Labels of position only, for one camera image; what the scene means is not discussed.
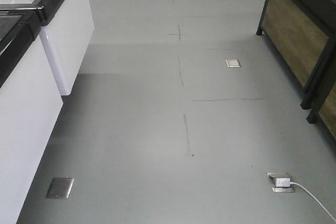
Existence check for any silver floor socket cover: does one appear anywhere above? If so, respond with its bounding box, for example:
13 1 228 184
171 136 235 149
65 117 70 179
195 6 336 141
225 59 241 68

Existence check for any dark metal floor plate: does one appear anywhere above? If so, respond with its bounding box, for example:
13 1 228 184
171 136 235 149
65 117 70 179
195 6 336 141
46 177 74 199

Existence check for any white power cable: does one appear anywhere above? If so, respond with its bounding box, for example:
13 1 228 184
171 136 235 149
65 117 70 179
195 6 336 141
290 181 336 223

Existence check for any white chest freezer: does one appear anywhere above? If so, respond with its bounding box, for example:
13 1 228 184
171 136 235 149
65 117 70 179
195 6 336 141
1 12 63 223
1 0 94 95

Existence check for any white chest freezer far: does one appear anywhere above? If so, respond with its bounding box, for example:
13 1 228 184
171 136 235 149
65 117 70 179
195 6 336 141
1 0 94 95

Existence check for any open floor socket box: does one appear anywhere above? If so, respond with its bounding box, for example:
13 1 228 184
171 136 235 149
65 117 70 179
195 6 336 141
267 172 295 193

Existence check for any white chest freezer near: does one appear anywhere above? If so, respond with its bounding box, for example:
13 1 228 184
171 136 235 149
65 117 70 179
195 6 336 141
1 12 63 223

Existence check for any wood panel black cabinet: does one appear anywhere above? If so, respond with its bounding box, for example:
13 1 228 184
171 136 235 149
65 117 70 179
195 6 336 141
256 0 336 110

